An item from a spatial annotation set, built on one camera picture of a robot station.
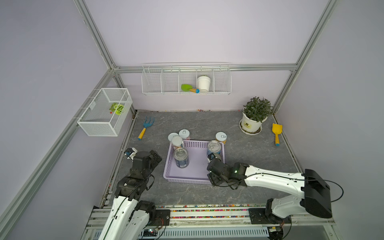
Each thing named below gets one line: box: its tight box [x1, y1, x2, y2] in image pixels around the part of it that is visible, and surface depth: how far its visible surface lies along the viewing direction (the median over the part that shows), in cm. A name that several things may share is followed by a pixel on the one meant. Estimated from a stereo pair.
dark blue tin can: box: [173, 147, 190, 169], surface depth 86 cm
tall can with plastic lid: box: [171, 135, 183, 150], surface depth 89 cm
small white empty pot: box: [197, 76, 211, 92], surface depth 94 cm
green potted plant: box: [243, 96, 273, 122], surface depth 98 cm
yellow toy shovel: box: [272, 123, 283, 147], surface depth 111 cm
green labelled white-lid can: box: [167, 132, 179, 142], surface depth 101 cm
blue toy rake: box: [137, 116, 155, 141], surface depth 111 cm
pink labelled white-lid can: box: [178, 128, 190, 141], surface depth 102 cm
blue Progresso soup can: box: [206, 140, 222, 156], surface depth 90 cm
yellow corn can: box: [215, 131, 228, 145], surface depth 101 cm
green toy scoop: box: [181, 84, 200, 94], surface depth 100 cm
